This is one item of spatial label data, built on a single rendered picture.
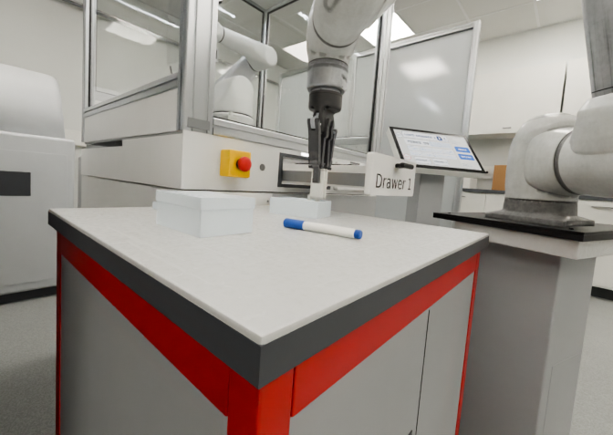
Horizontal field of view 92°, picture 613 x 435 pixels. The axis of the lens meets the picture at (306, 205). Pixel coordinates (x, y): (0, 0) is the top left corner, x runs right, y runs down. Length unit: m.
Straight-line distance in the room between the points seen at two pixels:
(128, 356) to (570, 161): 0.85
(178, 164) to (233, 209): 0.41
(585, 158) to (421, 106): 1.90
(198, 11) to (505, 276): 1.01
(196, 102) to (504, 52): 4.28
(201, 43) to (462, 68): 2.08
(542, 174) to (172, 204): 0.80
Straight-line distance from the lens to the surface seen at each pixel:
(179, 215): 0.44
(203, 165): 0.82
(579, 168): 0.84
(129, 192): 1.12
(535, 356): 0.96
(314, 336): 0.20
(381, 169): 0.82
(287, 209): 0.68
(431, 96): 2.63
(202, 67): 0.85
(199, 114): 0.82
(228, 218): 0.41
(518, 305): 0.94
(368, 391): 0.34
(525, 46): 4.74
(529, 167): 0.92
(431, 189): 1.87
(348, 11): 0.56
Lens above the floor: 0.84
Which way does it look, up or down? 4 degrees down
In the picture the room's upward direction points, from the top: 4 degrees clockwise
